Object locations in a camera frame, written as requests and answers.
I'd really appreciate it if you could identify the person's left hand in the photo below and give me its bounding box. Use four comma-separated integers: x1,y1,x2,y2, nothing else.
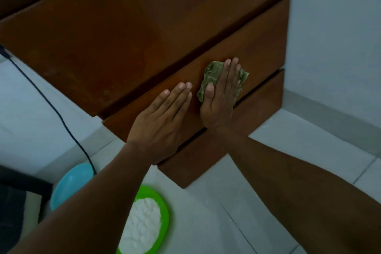
126,81,193,165

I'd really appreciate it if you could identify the person's right hand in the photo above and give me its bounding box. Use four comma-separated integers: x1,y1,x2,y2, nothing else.
200,57,242,131

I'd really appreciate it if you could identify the green striped cleaning cloth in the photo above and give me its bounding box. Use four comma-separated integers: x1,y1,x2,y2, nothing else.
196,61,249,103

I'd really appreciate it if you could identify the brown wooden drawer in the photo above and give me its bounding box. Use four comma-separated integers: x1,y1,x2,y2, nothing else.
102,0,291,162
158,69,285,189

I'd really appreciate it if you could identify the person's right forearm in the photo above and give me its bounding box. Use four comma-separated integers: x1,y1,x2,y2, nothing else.
213,124,381,254

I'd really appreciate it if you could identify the person's left forearm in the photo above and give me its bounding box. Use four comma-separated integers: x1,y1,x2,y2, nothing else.
9,142,152,254

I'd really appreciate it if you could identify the brown wooden drawer cabinet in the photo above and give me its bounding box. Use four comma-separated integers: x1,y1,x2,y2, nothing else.
0,0,293,189

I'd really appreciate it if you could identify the bright green plastic plate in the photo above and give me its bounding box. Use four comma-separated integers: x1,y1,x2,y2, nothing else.
116,185,170,254

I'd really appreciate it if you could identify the white powder heap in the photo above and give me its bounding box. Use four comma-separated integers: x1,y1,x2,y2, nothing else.
119,198,162,254

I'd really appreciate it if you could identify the light blue plastic plate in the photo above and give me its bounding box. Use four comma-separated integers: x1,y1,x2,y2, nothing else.
50,163,95,211

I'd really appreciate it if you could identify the black power cable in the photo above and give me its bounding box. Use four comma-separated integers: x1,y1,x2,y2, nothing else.
0,44,98,175

